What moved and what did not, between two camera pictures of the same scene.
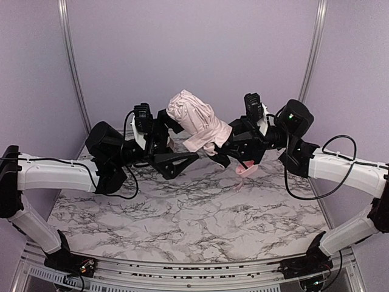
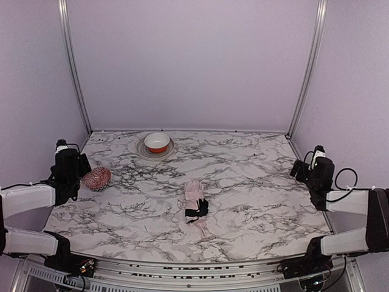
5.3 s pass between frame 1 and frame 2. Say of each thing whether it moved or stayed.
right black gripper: moved
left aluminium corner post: stayed
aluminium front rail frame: stayed
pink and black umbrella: moved
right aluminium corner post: stayed
